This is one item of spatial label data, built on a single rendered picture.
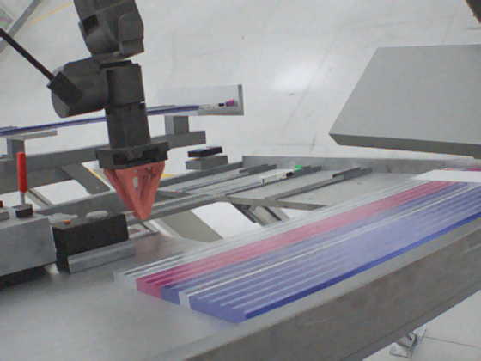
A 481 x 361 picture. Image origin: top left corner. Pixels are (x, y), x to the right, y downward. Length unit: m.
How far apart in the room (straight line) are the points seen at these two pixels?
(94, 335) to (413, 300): 0.25
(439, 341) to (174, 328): 1.28
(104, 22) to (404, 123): 0.62
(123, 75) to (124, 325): 0.45
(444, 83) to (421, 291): 0.78
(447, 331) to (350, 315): 1.24
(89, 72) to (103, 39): 0.05
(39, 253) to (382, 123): 0.80
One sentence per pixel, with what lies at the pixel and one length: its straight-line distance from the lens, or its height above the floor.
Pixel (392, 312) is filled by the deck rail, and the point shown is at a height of 0.97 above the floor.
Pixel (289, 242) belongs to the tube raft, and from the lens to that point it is 0.66.
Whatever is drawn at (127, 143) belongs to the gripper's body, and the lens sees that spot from 0.92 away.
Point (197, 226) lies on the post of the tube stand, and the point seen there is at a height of 0.56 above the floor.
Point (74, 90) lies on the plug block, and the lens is 0.82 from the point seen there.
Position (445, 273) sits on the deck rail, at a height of 0.93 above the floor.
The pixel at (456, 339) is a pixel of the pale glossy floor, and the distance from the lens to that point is 1.71.
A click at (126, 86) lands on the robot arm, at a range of 0.91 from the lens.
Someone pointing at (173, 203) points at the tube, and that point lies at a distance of 0.97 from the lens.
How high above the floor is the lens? 1.37
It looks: 31 degrees down
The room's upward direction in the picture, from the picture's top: 47 degrees counter-clockwise
